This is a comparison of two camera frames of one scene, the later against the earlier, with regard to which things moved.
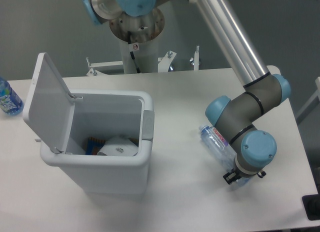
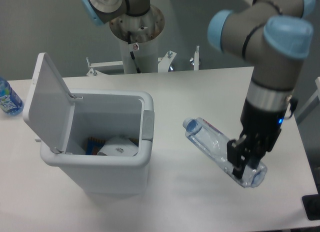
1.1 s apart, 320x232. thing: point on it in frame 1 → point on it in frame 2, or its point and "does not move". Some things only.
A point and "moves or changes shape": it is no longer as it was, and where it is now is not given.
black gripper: [236, 174] → [261, 127]
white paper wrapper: [120, 146] does not move
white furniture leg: [314, 103] does not move
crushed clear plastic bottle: [225, 154] moves or changes shape
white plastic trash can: [121, 114] does not move
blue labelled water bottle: [11, 103] does not move
